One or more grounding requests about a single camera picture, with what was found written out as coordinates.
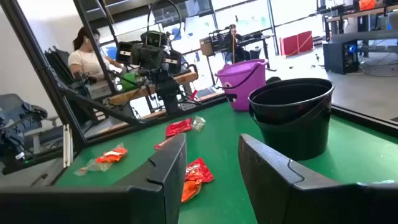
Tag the red box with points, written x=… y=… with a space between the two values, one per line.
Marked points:
x=297 y=43

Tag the orange candy packet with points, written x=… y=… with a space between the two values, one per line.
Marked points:
x=199 y=171
x=190 y=191

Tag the white bracket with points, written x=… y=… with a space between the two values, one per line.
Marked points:
x=66 y=146

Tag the wooden workbench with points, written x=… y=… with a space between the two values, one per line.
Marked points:
x=183 y=77

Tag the black office chair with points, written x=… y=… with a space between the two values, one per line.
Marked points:
x=59 y=65

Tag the orange object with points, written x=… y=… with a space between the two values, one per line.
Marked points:
x=367 y=4

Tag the cardboard box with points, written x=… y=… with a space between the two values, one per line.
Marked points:
x=206 y=46

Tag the black plastic bucket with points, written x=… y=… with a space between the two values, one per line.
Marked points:
x=295 y=137

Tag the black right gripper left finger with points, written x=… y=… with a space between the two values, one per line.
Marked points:
x=171 y=174

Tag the purple bucket with face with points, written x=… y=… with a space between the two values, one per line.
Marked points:
x=245 y=81

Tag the wooden desk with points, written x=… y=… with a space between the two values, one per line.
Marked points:
x=351 y=15

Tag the black plastic crate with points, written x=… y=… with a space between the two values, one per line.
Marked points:
x=220 y=40

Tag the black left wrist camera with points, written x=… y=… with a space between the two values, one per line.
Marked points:
x=154 y=39

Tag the green table mat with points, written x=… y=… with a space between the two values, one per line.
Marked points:
x=217 y=146

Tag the black computer tower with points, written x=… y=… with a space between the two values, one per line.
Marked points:
x=339 y=57

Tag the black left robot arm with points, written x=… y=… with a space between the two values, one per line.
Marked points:
x=169 y=90

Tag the red candy packet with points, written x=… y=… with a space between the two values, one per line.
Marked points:
x=178 y=127
x=161 y=144

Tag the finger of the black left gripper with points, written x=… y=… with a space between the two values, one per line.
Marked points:
x=124 y=53
x=174 y=62

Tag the black desk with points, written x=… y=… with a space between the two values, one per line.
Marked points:
x=255 y=37

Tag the person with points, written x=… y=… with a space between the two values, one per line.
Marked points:
x=234 y=40
x=85 y=62

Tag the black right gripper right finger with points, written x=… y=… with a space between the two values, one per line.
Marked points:
x=267 y=174

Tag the green object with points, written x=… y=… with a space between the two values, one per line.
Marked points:
x=130 y=81

